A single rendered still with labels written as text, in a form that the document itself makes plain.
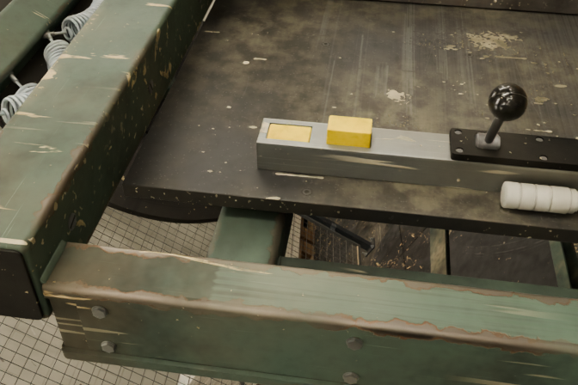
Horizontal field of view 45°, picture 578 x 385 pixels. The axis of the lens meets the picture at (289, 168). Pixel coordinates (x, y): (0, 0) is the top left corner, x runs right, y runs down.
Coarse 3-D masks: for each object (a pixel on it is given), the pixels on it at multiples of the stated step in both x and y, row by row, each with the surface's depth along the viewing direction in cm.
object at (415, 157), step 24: (264, 120) 83; (288, 120) 83; (264, 144) 80; (288, 144) 79; (312, 144) 79; (384, 144) 79; (408, 144) 79; (432, 144) 79; (264, 168) 82; (288, 168) 81; (312, 168) 81; (336, 168) 80; (360, 168) 80; (384, 168) 79; (408, 168) 79; (432, 168) 78; (456, 168) 78; (480, 168) 77; (504, 168) 77; (528, 168) 76
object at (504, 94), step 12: (504, 84) 68; (516, 84) 68; (492, 96) 68; (504, 96) 67; (516, 96) 66; (492, 108) 68; (504, 108) 67; (516, 108) 67; (504, 120) 68; (492, 132) 74; (480, 144) 77; (492, 144) 77
